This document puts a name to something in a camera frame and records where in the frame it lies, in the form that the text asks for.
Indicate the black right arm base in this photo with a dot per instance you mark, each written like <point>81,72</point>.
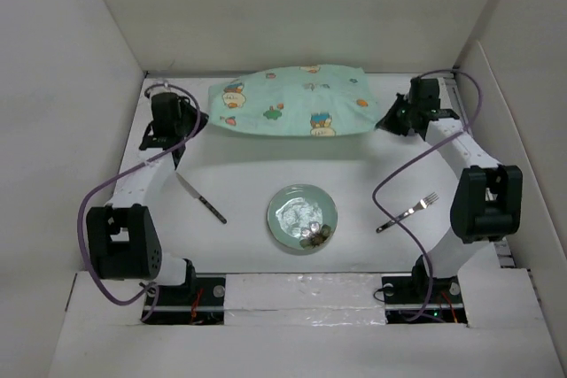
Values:
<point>405,301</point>

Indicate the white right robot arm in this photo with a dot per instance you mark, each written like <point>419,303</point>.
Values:
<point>488,197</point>

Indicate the black handled table knife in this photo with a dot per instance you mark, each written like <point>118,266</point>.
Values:
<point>195,194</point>

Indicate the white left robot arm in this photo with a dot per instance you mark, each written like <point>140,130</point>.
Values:
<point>123,242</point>

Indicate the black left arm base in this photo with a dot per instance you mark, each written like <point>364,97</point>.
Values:
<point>198,302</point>

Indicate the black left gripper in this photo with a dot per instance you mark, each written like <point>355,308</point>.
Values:
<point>186,107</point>

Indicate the green cartoon print cloth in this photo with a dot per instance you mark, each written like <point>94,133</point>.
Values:
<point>302,101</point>

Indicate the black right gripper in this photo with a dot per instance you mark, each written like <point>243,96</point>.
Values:
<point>389,122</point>

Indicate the silver metal fork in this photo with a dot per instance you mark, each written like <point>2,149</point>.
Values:
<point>422,204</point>

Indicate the pale green floral plate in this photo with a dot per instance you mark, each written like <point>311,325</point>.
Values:
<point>302,218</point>

